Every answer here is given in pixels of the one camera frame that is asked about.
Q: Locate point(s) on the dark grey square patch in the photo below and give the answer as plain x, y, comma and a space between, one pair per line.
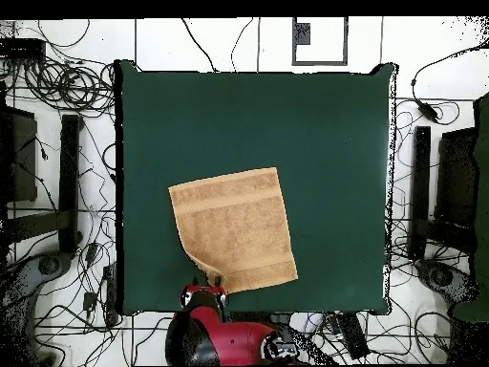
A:
303, 33

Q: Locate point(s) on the dark wheeled chair base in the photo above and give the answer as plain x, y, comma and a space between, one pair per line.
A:
454, 283
26, 279

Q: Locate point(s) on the dark green table cloth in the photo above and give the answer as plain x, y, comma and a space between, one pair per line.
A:
160, 114

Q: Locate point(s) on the small black plug adapter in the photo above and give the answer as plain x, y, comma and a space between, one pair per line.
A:
89, 301
91, 252

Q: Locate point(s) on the tan terry towel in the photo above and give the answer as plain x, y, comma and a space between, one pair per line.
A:
237, 229

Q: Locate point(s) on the grey square floor frame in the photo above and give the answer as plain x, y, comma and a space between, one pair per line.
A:
320, 62

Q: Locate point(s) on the black floor box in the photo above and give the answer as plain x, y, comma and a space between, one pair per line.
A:
353, 336

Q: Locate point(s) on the long black power strip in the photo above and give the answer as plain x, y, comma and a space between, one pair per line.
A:
110, 290

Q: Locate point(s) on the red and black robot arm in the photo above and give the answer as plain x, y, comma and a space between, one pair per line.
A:
229, 340

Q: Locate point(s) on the black power adapter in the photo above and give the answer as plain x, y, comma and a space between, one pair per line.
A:
428, 111

